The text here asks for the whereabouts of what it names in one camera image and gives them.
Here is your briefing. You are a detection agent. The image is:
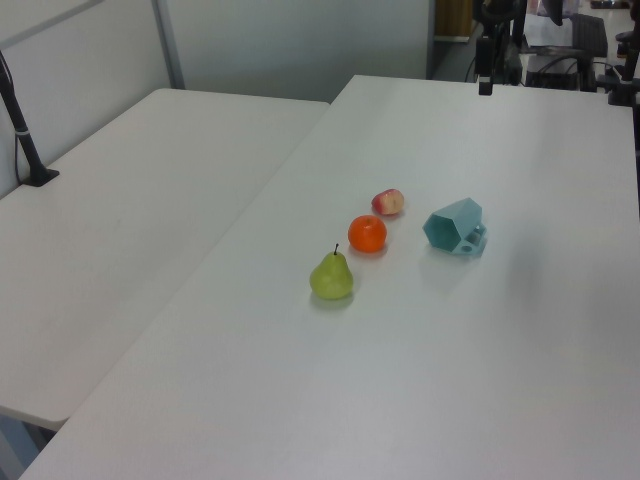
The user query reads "red strawberry fruit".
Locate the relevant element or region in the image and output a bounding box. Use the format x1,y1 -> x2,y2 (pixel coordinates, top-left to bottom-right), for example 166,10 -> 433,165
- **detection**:
370,188 -> 405,217

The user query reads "teal hexagonal mug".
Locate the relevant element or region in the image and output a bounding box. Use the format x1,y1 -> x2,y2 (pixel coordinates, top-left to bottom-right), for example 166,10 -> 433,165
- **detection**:
422,197 -> 489,258

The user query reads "wooden cabinet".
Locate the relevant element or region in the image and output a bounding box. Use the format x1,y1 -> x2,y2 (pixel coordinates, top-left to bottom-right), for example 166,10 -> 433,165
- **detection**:
432,0 -> 485,42

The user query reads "white side table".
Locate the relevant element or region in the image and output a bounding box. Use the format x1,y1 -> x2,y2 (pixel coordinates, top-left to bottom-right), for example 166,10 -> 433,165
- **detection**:
0,88 -> 332,432

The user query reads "green pear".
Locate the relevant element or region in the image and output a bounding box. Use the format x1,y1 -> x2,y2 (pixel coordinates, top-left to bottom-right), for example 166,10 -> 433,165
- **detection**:
309,243 -> 356,301

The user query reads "black office chair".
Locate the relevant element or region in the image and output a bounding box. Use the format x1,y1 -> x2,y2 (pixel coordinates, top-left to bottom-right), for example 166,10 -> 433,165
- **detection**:
568,13 -> 610,57

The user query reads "black pole camera stand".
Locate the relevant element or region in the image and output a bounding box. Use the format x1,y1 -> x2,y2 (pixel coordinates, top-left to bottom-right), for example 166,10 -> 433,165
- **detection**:
0,49 -> 61,189

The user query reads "orange fruit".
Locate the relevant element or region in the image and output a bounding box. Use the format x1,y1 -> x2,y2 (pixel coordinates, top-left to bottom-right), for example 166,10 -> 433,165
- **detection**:
347,214 -> 389,254

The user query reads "grey partition post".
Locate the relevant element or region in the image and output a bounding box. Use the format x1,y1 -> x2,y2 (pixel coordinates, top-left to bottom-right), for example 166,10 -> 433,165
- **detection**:
151,0 -> 187,91

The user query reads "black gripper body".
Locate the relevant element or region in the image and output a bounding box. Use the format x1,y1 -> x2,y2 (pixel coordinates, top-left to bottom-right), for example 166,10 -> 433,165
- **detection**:
475,35 -> 497,79

